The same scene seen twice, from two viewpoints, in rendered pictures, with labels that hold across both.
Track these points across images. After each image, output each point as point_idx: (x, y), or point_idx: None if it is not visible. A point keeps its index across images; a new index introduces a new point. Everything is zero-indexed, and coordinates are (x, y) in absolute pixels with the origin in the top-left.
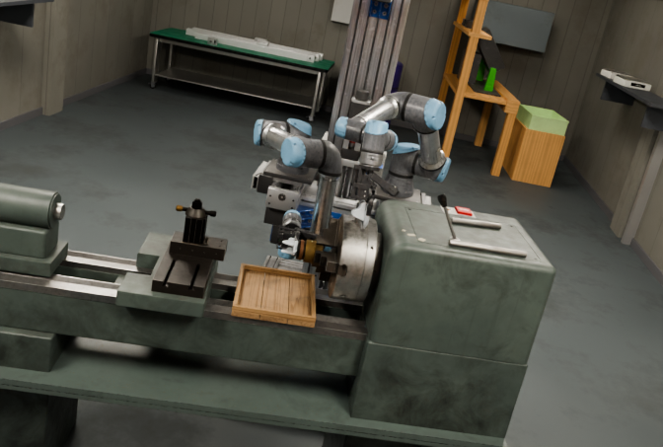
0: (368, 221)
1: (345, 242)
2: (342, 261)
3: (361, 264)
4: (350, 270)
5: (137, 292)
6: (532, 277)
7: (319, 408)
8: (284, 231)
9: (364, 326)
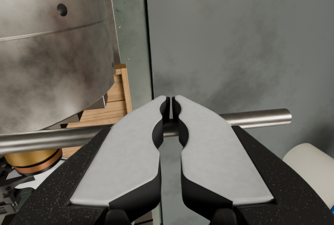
0: (200, 105)
1: (79, 102)
2: (111, 79)
3: (103, 30)
4: (111, 51)
5: (158, 220)
6: None
7: (120, 20)
8: (3, 206)
9: None
